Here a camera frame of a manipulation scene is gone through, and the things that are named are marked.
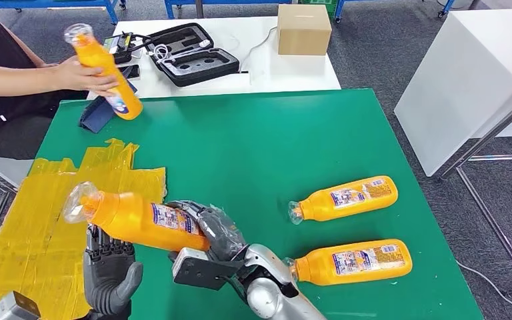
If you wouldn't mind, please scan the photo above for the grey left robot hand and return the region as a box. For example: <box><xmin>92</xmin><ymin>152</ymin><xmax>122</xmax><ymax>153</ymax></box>
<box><xmin>83</xmin><ymin>224</ymin><xmax>144</xmax><ymax>317</ymax></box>

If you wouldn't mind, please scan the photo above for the person's right hand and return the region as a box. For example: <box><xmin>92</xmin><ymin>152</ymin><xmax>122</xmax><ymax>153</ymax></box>
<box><xmin>51</xmin><ymin>55</ymin><xmax>120</xmax><ymax>98</ymax></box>

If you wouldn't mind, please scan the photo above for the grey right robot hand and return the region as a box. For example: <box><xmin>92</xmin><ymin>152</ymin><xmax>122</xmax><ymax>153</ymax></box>
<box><xmin>166</xmin><ymin>201</ymin><xmax>248</xmax><ymax>262</ymax></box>

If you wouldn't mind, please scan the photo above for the orange detergent bottle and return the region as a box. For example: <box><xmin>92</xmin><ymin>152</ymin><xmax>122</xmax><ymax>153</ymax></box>
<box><xmin>287</xmin><ymin>175</ymin><xmax>399</xmax><ymax>225</ymax></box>
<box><xmin>63</xmin><ymin>23</ymin><xmax>144</xmax><ymax>121</ymax></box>
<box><xmin>282</xmin><ymin>239</ymin><xmax>413</xmax><ymax>287</ymax></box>
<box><xmin>63</xmin><ymin>181</ymin><xmax>211</xmax><ymax>253</ymax></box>

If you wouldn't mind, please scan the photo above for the blue tablet case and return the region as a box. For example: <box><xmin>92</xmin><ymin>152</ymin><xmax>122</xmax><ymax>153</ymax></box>
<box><xmin>79</xmin><ymin>81</ymin><xmax>139</xmax><ymax>134</ymax></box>

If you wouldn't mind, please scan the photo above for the black device with green label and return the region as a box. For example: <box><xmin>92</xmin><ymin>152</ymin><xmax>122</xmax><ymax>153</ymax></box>
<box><xmin>102</xmin><ymin>31</ymin><xmax>134</xmax><ymax>65</ymax></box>

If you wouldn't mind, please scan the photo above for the yellow tape patch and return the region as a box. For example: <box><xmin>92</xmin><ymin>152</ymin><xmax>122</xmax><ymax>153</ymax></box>
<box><xmin>0</xmin><ymin>138</ymin><xmax>167</xmax><ymax>320</ymax></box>

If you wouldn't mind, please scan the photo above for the white board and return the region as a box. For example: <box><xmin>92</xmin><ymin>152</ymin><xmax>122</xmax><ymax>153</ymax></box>
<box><xmin>0</xmin><ymin>145</ymin><xmax>34</xmax><ymax>187</ymax></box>

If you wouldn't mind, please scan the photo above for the black foam-lined case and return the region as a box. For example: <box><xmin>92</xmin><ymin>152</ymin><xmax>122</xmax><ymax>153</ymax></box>
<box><xmin>145</xmin><ymin>23</ymin><xmax>241</xmax><ymax>87</ymax></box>

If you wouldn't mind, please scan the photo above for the white table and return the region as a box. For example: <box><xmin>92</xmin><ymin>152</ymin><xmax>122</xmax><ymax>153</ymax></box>
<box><xmin>87</xmin><ymin>17</ymin><xmax>341</xmax><ymax>100</ymax></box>

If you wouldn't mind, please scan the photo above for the cardboard box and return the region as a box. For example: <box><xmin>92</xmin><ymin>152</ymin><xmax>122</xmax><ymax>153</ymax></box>
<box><xmin>277</xmin><ymin>4</ymin><xmax>333</xmax><ymax>57</ymax></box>

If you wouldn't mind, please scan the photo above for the green plastic crate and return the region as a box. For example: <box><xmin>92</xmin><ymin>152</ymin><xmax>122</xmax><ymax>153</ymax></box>
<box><xmin>299</xmin><ymin>0</ymin><xmax>341</xmax><ymax>19</ymax></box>

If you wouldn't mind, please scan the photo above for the white cabinet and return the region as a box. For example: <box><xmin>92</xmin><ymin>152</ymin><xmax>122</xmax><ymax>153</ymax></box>
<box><xmin>393</xmin><ymin>9</ymin><xmax>512</xmax><ymax>177</ymax></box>

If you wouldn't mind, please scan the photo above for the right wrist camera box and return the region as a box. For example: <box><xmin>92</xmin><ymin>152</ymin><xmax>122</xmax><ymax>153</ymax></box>
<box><xmin>172</xmin><ymin>247</ymin><xmax>245</xmax><ymax>291</ymax></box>

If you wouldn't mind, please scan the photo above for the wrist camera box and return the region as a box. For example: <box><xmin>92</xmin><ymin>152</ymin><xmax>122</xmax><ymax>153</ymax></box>
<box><xmin>0</xmin><ymin>291</ymin><xmax>41</xmax><ymax>320</ymax></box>
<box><xmin>172</xmin><ymin>247</ymin><xmax>245</xmax><ymax>291</ymax></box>

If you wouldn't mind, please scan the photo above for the blue cart frame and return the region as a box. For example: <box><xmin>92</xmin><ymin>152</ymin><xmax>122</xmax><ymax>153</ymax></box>
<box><xmin>0</xmin><ymin>0</ymin><xmax>127</xmax><ymax>25</ymax></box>
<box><xmin>164</xmin><ymin>0</ymin><xmax>292</xmax><ymax>19</ymax></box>
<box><xmin>334</xmin><ymin>0</ymin><xmax>455</xmax><ymax>23</ymax></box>

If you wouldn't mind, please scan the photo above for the black cable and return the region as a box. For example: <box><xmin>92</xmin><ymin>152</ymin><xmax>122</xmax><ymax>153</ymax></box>
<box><xmin>127</xmin><ymin>31</ymin><xmax>156</xmax><ymax>51</ymax></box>

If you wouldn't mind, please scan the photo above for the coiled white charger cable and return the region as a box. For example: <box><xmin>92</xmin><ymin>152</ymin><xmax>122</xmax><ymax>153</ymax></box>
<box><xmin>153</xmin><ymin>39</ymin><xmax>212</xmax><ymax>63</ymax></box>

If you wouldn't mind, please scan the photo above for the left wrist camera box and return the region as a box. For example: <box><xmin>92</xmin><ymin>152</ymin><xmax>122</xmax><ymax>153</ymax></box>
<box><xmin>0</xmin><ymin>291</ymin><xmax>41</xmax><ymax>320</ymax></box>

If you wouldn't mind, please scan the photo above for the thin white cable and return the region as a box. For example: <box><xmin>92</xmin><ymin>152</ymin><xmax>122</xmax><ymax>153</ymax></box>
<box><xmin>239</xmin><ymin>26</ymin><xmax>279</xmax><ymax>73</ymax></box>

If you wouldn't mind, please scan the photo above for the grey floor cable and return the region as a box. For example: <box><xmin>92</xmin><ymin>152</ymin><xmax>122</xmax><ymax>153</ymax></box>
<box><xmin>457</xmin><ymin>261</ymin><xmax>512</xmax><ymax>320</ymax></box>

